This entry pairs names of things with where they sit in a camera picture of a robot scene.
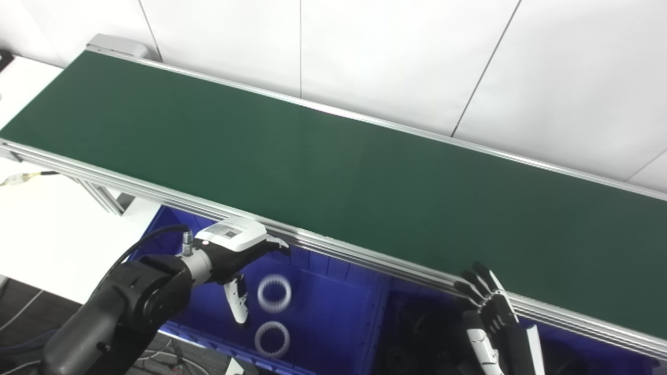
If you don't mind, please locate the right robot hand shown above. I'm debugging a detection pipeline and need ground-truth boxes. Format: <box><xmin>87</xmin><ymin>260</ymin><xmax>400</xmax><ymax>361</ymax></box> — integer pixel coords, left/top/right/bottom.
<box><xmin>453</xmin><ymin>260</ymin><xmax>546</xmax><ymax>375</ymax></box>

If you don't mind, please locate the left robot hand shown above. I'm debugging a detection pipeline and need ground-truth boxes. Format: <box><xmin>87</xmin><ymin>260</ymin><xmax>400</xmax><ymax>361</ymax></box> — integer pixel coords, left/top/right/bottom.
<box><xmin>195</xmin><ymin>218</ymin><xmax>291</xmax><ymax>326</ymax></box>

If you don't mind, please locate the white toothed ring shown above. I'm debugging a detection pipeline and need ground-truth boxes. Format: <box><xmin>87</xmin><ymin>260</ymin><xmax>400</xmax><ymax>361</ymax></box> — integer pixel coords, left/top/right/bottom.
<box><xmin>254</xmin><ymin>321</ymin><xmax>291</xmax><ymax>359</ymax></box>
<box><xmin>257</xmin><ymin>274</ymin><xmax>293</xmax><ymax>314</ymax></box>

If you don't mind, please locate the blue plastic bin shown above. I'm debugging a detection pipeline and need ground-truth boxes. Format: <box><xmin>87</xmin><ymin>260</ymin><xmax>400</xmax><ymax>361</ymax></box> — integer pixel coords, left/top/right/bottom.
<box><xmin>128</xmin><ymin>205</ymin><xmax>391</xmax><ymax>375</ymax></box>
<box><xmin>375</xmin><ymin>281</ymin><xmax>667</xmax><ymax>375</ymax></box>

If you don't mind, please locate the green conveyor belt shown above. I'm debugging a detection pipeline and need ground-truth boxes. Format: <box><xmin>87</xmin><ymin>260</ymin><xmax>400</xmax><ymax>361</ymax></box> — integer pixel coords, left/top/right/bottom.
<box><xmin>0</xmin><ymin>51</ymin><xmax>667</xmax><ymax>339</ymax></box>
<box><xmin>0</xmin><ymin>44</ymin><xmax>667</xmax><ymax>361</ymax></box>

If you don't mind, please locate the aluminium conveyor leg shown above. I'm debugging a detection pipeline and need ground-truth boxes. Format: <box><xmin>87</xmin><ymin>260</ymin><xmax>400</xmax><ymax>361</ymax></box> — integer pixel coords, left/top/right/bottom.
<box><xmin>67</xmin><ymin>176</ymin><xmax>127</xmax><ymax>216</ymax></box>

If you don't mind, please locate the grey conveyor end cover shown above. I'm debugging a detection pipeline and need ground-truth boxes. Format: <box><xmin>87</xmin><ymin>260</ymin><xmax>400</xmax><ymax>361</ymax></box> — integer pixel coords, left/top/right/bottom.
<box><xmin>86</xmin><ymin>34</ymin><xmax>151</xmax><ymax>61</ymax></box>

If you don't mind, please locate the thin floor cable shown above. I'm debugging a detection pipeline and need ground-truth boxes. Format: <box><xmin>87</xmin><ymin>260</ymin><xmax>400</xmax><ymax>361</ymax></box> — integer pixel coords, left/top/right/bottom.
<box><xmin>0</xmin><ymin>289</ymin><xmax>46</xmax><ymax>334</ymax></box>
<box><xmin>141</xmin><ymin>337</ymin><xmax>209</xmax><ymax>375</ymax></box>

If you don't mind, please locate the cable with yellow connector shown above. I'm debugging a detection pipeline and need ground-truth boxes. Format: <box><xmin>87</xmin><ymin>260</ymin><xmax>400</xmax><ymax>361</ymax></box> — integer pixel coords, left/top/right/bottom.
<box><xmin>0</xmin><ymin>170</ymin><xmax>60</xmax><ymax>187</ymax></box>

